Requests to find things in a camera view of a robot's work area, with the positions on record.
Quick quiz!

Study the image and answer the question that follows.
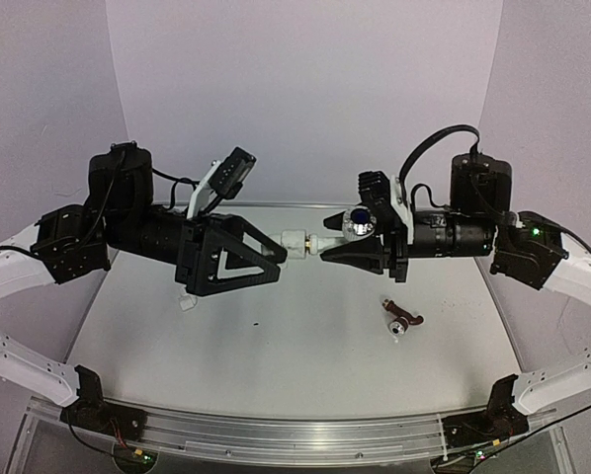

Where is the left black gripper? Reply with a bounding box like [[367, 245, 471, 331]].
[[105, 208, 289, 297]]

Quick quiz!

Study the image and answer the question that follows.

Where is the white faucet chrome knob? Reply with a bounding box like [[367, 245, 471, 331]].
[[302, 205, 379, 257]]

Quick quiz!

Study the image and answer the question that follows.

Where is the white elbow fitting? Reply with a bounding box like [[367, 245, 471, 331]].
[[270, 229, 308, 260]]

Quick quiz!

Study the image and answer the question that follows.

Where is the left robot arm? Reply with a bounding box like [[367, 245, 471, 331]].
[[0, 142, 287, 300]]

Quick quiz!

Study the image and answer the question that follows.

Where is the white elbow fitting far left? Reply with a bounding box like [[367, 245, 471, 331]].
[[178, 294, 198, 312]]

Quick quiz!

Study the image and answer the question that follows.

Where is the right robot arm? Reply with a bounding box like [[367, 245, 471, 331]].
[[320, 152, 591, 306]]

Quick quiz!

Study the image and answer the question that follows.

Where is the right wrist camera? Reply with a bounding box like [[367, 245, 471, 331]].
[[358, 171, 414, 245]]

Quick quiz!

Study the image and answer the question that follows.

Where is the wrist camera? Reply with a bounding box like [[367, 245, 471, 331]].
[[186, 147, 257, 220], [358, 171, 414, 245]]

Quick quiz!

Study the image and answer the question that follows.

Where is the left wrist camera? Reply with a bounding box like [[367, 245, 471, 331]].
[[186, 147, 257, 220]]

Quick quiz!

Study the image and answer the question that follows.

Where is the right camera black cable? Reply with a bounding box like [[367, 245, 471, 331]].
[[396, 124, 484, 198]]

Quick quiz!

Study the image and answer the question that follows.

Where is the aluminium front rail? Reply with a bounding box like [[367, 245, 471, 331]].
[[6, 397, 555, 473]]

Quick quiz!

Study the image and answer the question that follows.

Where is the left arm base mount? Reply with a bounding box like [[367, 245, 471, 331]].
[[60, 365, 147, 441]]

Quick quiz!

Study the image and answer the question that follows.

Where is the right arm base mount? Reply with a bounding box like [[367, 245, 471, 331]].
[[442, 374, 529, 448]]

